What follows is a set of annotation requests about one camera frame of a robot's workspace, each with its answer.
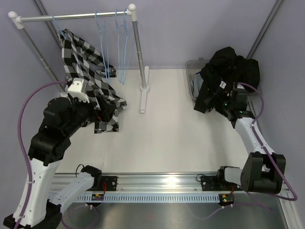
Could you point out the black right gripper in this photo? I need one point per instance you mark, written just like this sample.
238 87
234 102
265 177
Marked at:
226 114

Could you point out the aluminium frame post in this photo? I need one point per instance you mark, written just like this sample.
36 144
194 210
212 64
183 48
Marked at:
47 42
267 23

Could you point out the light blue hanger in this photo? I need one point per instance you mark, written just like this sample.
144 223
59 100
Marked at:
124 60
58 27
118 28
104 44

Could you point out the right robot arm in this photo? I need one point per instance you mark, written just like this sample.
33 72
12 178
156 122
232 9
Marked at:
263 168

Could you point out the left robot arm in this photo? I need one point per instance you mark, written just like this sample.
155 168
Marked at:
62 118

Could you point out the grey shirt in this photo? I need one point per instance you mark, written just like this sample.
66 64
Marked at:
196 84

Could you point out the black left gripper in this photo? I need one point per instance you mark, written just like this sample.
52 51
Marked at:
106 112

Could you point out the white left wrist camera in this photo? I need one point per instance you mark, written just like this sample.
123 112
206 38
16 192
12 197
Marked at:
77 90

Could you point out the white clothes rack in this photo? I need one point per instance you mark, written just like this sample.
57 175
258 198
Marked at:
130 11

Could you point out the clear grey plastic bin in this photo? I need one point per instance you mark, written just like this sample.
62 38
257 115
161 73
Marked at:
192 67

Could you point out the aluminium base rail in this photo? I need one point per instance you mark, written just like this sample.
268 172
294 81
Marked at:
166 186

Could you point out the black white checked shirt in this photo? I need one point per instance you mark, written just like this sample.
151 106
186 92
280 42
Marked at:
82 60

